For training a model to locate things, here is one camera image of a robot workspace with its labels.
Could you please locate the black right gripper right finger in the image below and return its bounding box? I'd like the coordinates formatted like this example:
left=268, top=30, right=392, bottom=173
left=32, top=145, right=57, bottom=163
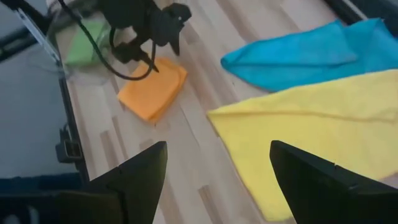
left=269, top=139, right=398, bottom=224

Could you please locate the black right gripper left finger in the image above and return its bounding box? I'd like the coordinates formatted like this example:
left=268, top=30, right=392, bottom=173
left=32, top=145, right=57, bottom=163
left=0, top=140, right=169, bottom=224

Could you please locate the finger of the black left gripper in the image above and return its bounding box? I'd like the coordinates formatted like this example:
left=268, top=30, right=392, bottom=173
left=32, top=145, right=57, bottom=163
left=132, top=49, right=160, bottom=73
left=169, top=30, right=182, bottom=57

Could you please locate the orange microfiber towel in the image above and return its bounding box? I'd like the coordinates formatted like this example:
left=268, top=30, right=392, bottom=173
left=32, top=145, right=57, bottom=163
left=117, top=57, right=188, bottom=124

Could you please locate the green microfiber towel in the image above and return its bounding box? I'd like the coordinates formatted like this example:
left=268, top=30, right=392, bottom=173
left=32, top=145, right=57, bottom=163
left=64, top=20, right=110, bottom=68

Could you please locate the yellow microfiber towel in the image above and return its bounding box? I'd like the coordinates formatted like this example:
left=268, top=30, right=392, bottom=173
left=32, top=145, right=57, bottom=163
left=206, top=70, right=398, bottom=222

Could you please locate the blue microfiber towel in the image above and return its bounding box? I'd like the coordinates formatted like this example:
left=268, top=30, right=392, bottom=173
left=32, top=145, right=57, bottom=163
left=220, top=17, right=398, bottom=93

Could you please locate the clear plastic bin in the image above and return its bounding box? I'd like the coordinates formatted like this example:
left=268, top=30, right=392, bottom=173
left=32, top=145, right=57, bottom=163
left=46, top=0, right=125, bottom=86

